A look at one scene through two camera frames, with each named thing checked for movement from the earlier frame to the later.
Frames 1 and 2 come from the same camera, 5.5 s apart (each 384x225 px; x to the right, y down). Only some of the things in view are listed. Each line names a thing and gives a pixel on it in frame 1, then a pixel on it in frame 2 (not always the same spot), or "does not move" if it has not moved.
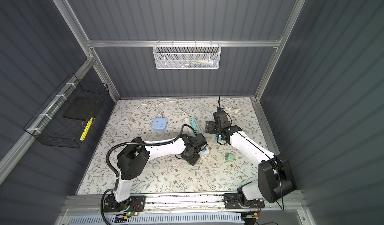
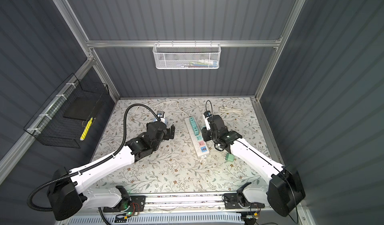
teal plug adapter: [193, 122] does not move
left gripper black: [194, 161] to [169, 133]
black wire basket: [63, 119] does not move
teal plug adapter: [196, 128] does not move
